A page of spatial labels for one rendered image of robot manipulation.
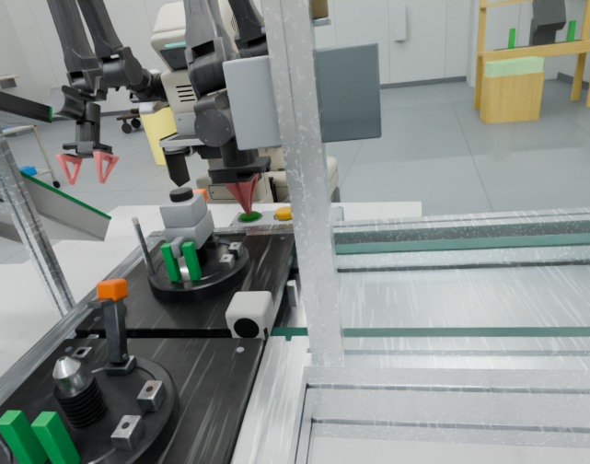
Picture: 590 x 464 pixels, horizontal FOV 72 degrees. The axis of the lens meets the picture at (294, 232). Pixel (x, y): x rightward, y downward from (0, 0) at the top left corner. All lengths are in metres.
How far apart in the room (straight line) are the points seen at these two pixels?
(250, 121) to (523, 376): 0.33
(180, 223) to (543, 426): 0.45
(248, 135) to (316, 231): 0.10
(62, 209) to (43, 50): 13.97
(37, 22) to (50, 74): 1.35
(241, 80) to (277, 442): 0.29
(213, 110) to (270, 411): 0.42
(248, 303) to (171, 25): 0.91
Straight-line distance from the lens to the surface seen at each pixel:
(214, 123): 0.63
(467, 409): 0.46
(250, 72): 0.34
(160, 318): 0.52
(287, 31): 0.31
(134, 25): 12.56
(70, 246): 1.16
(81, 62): 1.18
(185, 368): 0.44
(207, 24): 0.73
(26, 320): 0.88
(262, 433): 0.38
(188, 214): 0.52
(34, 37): 14.76
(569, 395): 0.47
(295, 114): 0.31
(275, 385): 0.42
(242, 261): 0.55
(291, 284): 0.55
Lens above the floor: 1.25
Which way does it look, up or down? 25 degrees down
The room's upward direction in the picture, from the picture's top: 8 degrees counter-clockwise
